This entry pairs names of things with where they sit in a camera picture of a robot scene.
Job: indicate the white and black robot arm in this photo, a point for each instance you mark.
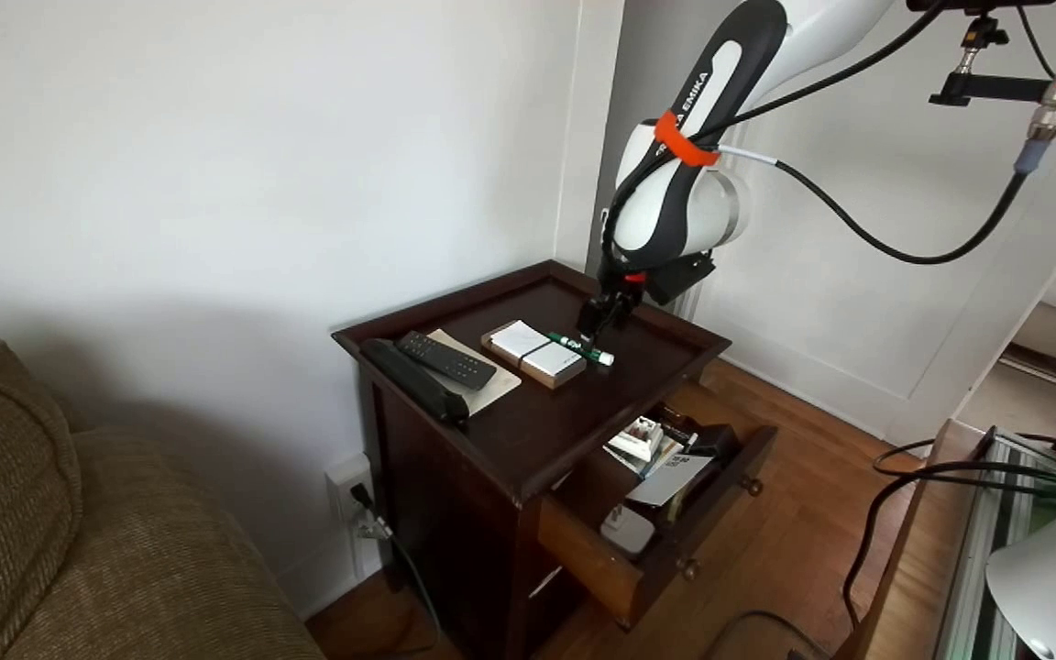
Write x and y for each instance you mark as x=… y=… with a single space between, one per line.
x=698 y=135

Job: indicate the open wooden drawer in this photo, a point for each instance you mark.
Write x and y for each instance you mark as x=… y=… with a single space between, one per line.
x=588 y=554

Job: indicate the small white square device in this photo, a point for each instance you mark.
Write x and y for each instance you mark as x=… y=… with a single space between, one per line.
x=630 y=530

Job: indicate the dark wooden nightstand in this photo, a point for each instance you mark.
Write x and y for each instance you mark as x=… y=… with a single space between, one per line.
x=553 y=415

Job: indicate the small printed white box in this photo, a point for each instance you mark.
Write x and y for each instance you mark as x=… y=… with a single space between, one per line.
x=640 y=441

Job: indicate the white wall outlet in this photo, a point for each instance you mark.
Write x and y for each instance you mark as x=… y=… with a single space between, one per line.
x=343 y=480

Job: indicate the beige notepad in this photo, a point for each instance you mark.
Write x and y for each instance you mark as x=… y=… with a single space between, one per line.
x=496 y=392

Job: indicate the brass drawer pull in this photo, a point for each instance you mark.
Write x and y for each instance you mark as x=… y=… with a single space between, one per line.
x=753 y=486
x=692 y=569

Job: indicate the wooden desk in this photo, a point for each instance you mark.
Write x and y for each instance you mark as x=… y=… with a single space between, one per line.
x=920 y=575

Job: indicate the long black remote control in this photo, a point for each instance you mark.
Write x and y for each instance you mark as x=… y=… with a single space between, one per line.
x=414 y=378

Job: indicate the white topped card box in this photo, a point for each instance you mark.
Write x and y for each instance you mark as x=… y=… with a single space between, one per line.
x=531 y=345

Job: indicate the black object in drawer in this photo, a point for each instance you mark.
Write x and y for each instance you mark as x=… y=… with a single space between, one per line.
x=711 y=437

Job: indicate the black tripod head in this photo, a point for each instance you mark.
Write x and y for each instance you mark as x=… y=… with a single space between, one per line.
x=980 y=31

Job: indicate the white door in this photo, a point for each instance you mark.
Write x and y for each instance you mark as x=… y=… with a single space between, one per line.
x=980 y=316

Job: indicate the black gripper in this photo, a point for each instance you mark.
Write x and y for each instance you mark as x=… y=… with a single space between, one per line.
x=668 y=278

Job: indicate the brown fabric couch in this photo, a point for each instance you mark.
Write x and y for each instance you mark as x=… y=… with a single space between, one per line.
x=150 y=564

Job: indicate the black bar with orange tape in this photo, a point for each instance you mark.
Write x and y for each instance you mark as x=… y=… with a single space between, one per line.
x=1005 y=91

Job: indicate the wide black remote control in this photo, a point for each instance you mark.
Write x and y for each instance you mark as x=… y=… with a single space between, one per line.
x=445 y=362

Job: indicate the green marker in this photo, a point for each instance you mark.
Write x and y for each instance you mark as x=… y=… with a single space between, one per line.
x=588 y=353

